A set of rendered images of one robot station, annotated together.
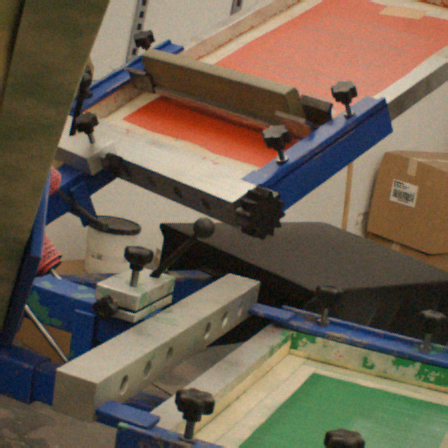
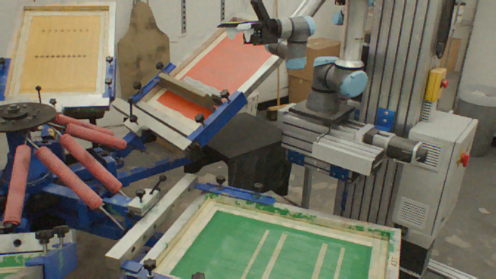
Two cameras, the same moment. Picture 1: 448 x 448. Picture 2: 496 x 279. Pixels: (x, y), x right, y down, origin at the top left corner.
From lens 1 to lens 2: 0.57 m
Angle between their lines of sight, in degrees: 12
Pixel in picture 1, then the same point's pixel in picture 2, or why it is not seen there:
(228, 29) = (193, 54)
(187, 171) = (170, 134)
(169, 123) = (171, 102)
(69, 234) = not seen: hidden behind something
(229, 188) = (183, 143)
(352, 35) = (238, 52)
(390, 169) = not seen: hidden behind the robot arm
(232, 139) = (192, 109)
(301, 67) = (218, 71)
